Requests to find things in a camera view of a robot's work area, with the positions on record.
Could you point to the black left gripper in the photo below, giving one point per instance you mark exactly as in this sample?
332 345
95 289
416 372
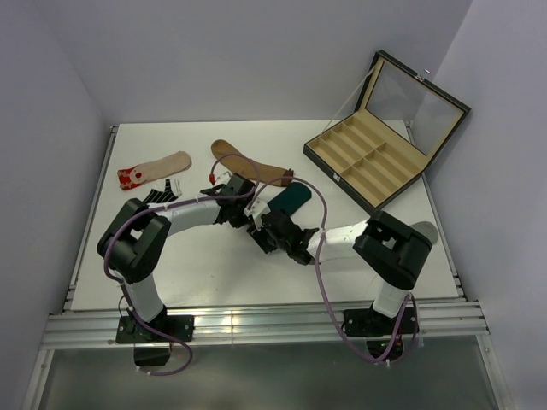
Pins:
241 221

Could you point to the black white striped sock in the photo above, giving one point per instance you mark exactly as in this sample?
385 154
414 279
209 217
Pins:
164 190

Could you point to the beige red reindeer sock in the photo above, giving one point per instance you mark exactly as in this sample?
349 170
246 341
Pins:
141 174

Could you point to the aluminium frame rail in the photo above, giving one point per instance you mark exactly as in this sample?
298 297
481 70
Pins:
252 325

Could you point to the green christmas bear sock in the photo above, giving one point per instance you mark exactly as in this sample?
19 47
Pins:
292 198

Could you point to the black compartment organizer box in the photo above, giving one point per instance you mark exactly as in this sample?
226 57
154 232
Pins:
398 127

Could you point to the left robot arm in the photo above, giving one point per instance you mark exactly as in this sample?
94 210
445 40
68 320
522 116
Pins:
132 245

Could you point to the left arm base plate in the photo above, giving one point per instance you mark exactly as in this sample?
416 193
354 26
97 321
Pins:
179 327

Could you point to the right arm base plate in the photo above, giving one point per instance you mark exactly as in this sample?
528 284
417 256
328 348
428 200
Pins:
365 322

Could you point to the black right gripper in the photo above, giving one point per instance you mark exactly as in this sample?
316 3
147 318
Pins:
259 237

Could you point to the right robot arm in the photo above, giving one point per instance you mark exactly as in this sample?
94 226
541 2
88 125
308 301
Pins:
394 250

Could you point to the grey striped sock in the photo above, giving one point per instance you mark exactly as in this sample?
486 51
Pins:
428 230

